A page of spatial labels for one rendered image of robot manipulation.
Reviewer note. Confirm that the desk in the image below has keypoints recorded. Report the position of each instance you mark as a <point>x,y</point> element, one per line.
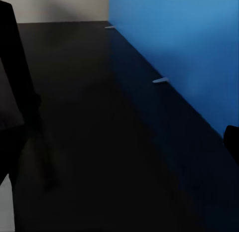
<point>117,152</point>

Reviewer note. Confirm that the room divider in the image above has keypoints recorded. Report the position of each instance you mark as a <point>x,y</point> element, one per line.
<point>194,45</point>

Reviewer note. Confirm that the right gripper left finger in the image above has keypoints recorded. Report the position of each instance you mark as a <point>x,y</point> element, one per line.
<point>12,141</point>

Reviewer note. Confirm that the monitor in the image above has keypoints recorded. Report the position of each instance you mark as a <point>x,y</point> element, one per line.
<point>15,64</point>

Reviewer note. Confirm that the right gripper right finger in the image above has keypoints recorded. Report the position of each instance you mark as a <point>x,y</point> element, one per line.
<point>231,141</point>

